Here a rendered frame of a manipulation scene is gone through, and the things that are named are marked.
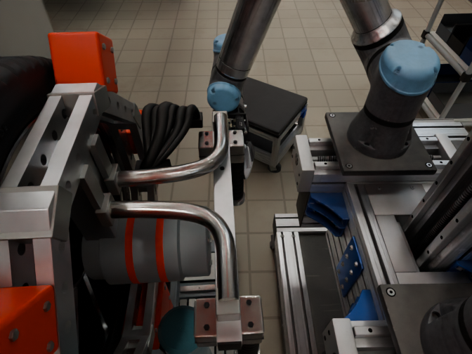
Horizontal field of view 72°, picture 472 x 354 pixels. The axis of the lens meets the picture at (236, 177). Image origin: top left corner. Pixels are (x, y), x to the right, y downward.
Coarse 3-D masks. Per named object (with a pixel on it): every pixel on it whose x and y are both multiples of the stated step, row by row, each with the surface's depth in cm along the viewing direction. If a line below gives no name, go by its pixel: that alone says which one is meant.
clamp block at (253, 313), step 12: (204, 300) 44; (240, 300) 44; (252, 300) 44; (204, 312) 43; (240, 312) 43; (252, 312) 43; (204, 324) 42; (252, 324) 41; (204, 336) 41; (252, 336) 42
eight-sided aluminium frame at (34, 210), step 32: (64, 96) 45; (96, 96) 46; (32, 128) 41; (64, 128) 46; (96, 128) 46; (128, 128) 69; (32, 160) 38; (64, 160) 37; (128, 160) 76; (0, 192) 34; (32, 192) 34; (64, 192) 36; (0, 224) 33; (32, 224) 33; (64, 224) 35; (0, 256) 33; (32, 256) 37; (64, 256) 36; (64, 288) 36; (64, 320) 35; (128, 320) 74; (64, 352) 35; (128, 352) 69
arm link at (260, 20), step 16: (240, 0) 60; (256, 0) 58; (272, 0) 58; (240, 16) 61; (256, 16) 60; (272, 16) 61; (240, 32) 62; (256, 32) 62; (224, 48) 67; (240, 48) 65; (256, 48) 66; (224, 64) 68; (240, 64) 67; (224, 80) 70; (240, 80) 71; (208, 96) 72; (224, 96) 71; (240, 96) 74
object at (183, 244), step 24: (96, 240) 55; (120, 240) 54; (144, 240) 54; (168, 240) 54; (192, 240) 55; (96, 264) 55; (120, 264) 54; (144, 264) 54; (168, 264) 54; (192, 264) 55
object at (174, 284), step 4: (172, 284) 128; (176, 284) 126; (172, 288) 127; (176, 288) 125; (172, 292) 126; (176, 292) 124; (172, 296) 125; (176, 296) 124; (172, 300) 124; (176, 300) 123; (176, 304) 123
